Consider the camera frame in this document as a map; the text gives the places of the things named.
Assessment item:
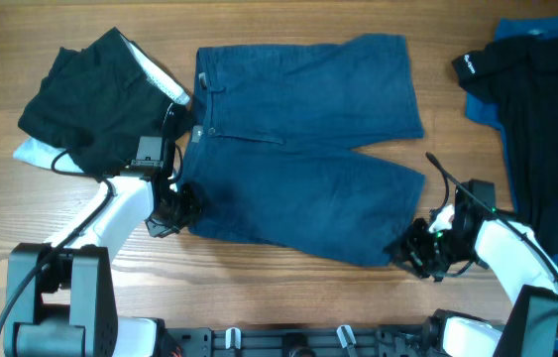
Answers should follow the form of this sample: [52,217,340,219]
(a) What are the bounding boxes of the dark blue denim shorts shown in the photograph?
[182,34,424,267]

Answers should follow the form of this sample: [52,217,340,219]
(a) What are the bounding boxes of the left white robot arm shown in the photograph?
[0,137,200,356]

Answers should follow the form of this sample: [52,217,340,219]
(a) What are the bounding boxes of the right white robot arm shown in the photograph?
[396,179,558,356]

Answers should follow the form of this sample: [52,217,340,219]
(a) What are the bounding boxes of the folded black shorts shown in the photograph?
[17,27,191,176]

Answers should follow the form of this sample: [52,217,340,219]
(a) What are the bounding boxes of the blue polo shirt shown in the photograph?
[465,16,558,266]

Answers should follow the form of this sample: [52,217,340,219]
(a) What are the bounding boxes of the black polo shirt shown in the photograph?
[452,36,558,255]

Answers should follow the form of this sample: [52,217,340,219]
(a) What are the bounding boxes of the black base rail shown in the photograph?
[168,325,446,357]

